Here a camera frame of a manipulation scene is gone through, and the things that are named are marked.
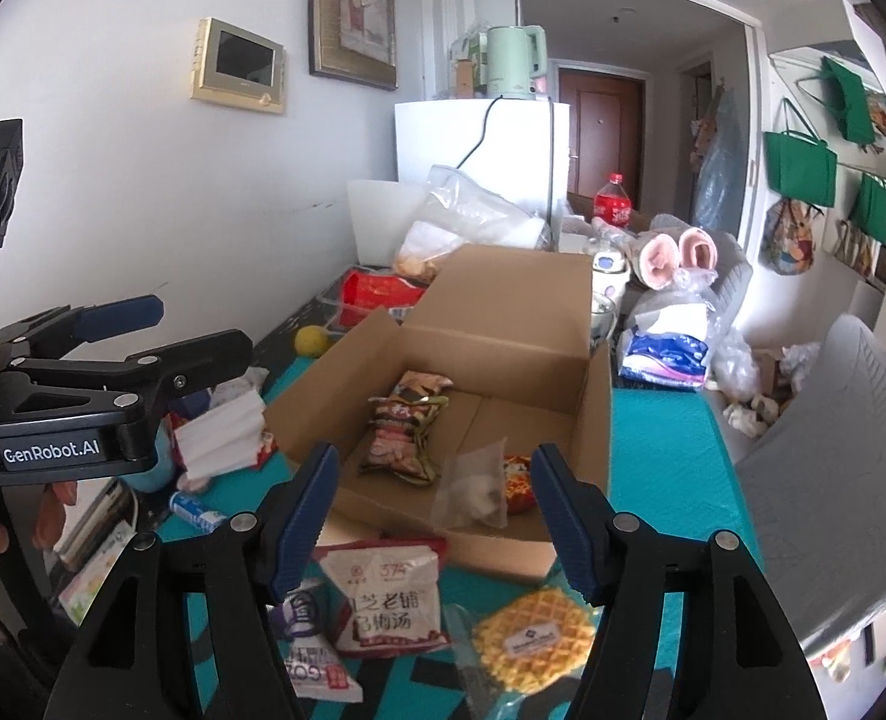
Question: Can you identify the large clear bag of pastries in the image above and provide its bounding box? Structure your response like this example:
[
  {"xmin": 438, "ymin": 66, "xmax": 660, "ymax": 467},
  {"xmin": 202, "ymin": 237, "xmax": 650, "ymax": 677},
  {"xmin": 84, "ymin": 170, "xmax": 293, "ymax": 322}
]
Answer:
[{"xmin": 394, "ymin": 163, "xmax": 552, "ymax": 282}]

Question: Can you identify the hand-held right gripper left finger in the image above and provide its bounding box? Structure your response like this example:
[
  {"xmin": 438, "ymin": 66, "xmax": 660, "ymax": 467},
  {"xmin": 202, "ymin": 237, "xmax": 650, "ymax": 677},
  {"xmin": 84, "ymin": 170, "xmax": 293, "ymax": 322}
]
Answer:
[{"xmin": 54, "ymin": 442, "xmax": 341, "ymax": 720}]

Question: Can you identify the white board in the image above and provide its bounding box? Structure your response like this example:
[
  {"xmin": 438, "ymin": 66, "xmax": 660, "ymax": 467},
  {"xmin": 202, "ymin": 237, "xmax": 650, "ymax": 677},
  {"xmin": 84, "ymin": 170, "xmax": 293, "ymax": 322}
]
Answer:
[{"xmin": 347, "ymin": 178, "xmax": 429, "ymax": 267}]

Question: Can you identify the pale green electric kettle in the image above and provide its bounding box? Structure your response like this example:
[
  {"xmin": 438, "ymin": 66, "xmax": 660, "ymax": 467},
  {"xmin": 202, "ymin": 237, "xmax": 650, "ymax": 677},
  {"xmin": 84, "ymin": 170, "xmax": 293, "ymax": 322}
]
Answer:
[{"xmin": 483, "ymin": 24, "xmax": 549, "ymax": 100}]

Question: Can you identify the small clear plastic snack bag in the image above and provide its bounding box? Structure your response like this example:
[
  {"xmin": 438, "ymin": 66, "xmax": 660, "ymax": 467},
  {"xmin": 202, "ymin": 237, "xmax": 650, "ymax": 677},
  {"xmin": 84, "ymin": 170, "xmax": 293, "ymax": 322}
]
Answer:
[{"xmin": 431, "ymin": 436, "xmax": 509, "ymax": 533}]

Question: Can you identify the blue egg-shaped humidifier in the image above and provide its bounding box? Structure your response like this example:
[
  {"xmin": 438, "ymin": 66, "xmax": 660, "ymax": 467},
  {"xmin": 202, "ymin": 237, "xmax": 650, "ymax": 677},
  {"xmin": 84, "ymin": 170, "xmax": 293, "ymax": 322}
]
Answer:
[{"xmin": 131, "ymin": 420, "xmax": 178, "ymax": 492}]

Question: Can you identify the black kettle power cable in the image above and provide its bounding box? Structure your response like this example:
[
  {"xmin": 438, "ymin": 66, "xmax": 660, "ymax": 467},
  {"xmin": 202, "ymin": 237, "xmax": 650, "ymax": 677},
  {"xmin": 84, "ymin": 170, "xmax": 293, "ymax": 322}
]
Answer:
[{"xmin": 453, "ymin": 96, "xmax": 507, "ymax": 170}]

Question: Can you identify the dark brown snack packet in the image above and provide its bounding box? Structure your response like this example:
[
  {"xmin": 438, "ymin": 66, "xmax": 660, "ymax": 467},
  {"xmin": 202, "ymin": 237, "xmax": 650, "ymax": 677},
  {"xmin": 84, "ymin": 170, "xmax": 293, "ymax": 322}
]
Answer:
[
  {"xmin": 368, "ymin": 371, "xmax": 455, "ymax": 421},
  {"xmin": 359, "ymin": 405, "xmax": 444, "ymax": 482}
]

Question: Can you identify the striped tote bag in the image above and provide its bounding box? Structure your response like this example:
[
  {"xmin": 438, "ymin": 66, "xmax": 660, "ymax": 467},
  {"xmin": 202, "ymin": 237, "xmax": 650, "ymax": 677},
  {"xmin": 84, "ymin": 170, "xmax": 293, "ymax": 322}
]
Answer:
[{"xmin": 833, "ymin": 217, "xmax": 879, "ymax": 278}]

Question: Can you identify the red foil packet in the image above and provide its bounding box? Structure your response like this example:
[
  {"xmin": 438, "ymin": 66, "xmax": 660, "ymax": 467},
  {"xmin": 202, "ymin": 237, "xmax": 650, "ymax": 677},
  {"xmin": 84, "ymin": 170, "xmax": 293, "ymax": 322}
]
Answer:
[{"xmin": 338, "ymin": 268, "xmax": 429, "ymax": 316}]

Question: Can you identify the person's left hand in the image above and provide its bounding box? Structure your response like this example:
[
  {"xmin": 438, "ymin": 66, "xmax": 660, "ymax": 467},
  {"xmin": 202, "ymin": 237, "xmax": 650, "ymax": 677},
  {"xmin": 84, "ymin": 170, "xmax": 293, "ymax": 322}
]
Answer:
[{"xmin": 0, "ymin": 480, "xmax": 78, "ymax": 557}]

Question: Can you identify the translucent blue plastic bag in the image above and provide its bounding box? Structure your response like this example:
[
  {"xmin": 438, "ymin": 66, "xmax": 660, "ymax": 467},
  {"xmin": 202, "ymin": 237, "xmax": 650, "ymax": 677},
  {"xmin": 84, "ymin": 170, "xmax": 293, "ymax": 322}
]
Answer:
[{"xmin": 693, "ymin": 86, "xmax": 751, "ymax": 233}]

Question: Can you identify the brown cardboard box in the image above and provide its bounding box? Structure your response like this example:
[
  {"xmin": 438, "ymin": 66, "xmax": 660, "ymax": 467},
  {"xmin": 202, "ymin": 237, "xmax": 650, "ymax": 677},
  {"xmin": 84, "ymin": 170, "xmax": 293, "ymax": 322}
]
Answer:
[{"xmin": 264, "ymin": 244, "xmax": 615, "ymax": 580}]

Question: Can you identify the large green tote bag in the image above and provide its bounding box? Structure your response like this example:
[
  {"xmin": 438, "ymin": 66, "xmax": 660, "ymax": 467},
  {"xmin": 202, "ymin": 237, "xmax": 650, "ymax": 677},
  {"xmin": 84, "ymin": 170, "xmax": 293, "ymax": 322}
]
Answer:
[{"xmin": 761, "ymin": 99, "xmax": 840, "ymax": 209}]

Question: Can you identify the orange red snack packet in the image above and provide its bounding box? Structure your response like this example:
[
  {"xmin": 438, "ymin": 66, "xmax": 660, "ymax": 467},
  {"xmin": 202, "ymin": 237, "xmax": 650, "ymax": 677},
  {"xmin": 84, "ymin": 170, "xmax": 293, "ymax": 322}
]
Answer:
[{"xmin": 501, "ymin": 454, "xmax": 545, "ymax": 515}]

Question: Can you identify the bagged yellow waffle cookie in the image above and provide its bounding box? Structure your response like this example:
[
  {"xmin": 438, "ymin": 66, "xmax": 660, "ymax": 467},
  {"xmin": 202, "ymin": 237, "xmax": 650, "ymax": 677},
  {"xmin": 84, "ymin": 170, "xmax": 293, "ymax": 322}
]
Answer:
[{"xmin": 450, "ymin": 589, "xmax": 605, "ymax": 720}]

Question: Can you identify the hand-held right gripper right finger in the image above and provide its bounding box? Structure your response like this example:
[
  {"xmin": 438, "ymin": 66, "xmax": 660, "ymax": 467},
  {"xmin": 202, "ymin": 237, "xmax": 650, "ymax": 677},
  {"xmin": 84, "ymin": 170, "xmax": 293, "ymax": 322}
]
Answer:
[{"xmin": 530, "ymin": 445, "xmax": 819, "ymax": 720}]

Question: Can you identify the brown entrance door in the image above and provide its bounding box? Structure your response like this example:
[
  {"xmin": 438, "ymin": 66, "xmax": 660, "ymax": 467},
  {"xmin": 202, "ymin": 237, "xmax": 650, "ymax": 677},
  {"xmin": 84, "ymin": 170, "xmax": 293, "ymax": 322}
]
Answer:
[{"xmin": 557, "ymin": 66, "xmax": 646, "ymax": 203}]

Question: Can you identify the purple white snack packet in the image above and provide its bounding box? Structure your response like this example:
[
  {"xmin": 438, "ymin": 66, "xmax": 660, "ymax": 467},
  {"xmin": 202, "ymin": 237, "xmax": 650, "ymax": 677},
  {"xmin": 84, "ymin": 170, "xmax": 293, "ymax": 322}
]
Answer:
[{"xmin": 274, "ymin": 581, "xmax": 365, "ymax": 702}]

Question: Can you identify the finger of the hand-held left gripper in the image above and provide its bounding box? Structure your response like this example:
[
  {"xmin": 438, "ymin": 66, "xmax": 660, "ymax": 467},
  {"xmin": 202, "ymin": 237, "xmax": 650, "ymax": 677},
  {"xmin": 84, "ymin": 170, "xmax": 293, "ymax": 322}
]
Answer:
[
  {"xmin": 0, "ymin": 296, "xmax": 165, "ymax": 361},
  {"xmin": 0, "ymin": 328, "xmax": 255, "ymax": 421}
]

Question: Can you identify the blue white tissue package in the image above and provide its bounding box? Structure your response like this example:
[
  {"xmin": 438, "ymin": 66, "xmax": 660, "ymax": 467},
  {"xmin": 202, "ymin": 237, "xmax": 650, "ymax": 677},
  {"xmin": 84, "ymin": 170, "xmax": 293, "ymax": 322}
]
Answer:
[{"xmin": 618, "ymin": 304, "xmax": 714, "ymax": 391}]

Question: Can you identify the crumpled clear plastic bag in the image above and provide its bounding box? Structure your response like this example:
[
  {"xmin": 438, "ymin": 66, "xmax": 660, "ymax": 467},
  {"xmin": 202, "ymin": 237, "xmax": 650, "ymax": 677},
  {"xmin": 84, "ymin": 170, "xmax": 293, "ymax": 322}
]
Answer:
[{"xmin": 713, "ymin": 326, "xmax": 762, "ymax": 398}]

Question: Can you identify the red label cola bottle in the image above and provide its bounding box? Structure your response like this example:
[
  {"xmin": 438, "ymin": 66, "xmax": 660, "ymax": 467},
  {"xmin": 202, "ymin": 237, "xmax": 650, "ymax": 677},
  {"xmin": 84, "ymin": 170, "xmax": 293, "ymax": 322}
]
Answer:
[{"xmin": 594, "ymin": 172, "xmax": 635, "ymax": 230}]

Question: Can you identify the blue white candy tube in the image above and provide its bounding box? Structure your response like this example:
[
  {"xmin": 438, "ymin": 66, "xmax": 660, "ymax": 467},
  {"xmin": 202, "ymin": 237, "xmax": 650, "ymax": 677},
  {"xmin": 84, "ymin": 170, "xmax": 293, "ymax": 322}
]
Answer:
[{"xmin": 169, "ymin": 491, "xmax": 228, "ymax": 530}]

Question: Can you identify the colourful patterned tote bag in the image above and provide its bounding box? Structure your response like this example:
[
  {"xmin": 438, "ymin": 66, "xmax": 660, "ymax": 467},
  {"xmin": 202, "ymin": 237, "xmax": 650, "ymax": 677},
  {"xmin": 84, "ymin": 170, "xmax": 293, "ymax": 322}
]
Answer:
[{"xmin": 759, "ymin": 195, "xmax": 819, "ymax": 277}]

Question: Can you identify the pink fluffy slipper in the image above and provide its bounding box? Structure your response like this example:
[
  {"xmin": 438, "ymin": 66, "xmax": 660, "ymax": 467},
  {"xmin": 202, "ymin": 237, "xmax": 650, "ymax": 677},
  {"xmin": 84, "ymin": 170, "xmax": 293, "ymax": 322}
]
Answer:
[
  {"xmin": 675, "ymin": 227, "xmax": 720, "ymax": 275},
  {"xmin": 630, "ymin": 231, "xmax": 680, "ymax": 292}
]

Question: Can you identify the gold wall intercom panel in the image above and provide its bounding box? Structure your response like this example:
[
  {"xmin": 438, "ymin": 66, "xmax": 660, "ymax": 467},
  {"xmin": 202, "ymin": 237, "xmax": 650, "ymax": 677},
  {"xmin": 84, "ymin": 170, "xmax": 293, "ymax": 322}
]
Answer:
[{"xmin": 190, "ymin": 16, "xmax": 286, "ymax": 116}]

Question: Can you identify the teal printed table mat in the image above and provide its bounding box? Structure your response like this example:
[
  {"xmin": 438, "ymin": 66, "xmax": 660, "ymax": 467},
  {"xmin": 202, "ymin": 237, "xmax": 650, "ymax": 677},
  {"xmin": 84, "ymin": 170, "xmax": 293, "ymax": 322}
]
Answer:
[{"xmin": 161, "ymin": 356, "xmax": 751, "ymax": 720}]

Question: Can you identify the white red-trimmed drink mix packet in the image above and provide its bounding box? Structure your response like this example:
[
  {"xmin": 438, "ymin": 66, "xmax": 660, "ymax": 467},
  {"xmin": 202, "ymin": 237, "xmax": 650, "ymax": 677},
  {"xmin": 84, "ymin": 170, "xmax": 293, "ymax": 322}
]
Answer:
[{"xmin": 315, "ymin": 538, "xmax": 451, "ymax": 659}]

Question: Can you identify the white tissue pack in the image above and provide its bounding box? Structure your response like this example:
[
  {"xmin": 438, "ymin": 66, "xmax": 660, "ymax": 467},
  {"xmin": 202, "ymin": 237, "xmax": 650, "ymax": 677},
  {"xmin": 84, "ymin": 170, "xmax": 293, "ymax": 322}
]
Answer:
[{"xmin": 171, "ymin": 388, "xmax": 279, "ymax": 494}]

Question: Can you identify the white refrigerator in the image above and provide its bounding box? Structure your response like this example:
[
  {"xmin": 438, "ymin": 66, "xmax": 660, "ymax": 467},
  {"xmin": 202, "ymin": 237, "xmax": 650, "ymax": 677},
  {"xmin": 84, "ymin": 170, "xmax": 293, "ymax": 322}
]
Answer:
[{"xmin": 394, "ymin": 97, "xmax": 571, "ymax": 218}]

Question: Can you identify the grey leaf-pattern chair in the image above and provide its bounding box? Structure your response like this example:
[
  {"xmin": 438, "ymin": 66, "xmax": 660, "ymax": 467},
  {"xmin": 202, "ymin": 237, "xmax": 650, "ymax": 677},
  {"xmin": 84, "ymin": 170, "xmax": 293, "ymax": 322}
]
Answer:
[
  {"xmin": 713, "ymin": 232, "xmax": 755, "ymax": 331},
  {"xmin": 735, "ymin": 315, "xmax": 886, "ymax": 646}
]

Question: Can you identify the framed wall picture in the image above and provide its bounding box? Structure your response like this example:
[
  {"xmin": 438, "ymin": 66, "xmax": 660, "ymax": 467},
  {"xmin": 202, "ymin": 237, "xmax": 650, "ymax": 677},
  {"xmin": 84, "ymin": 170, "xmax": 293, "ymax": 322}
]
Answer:
[{"xmin": 308, "ymin": 0, "xmax": 400, "ymax": 92}]

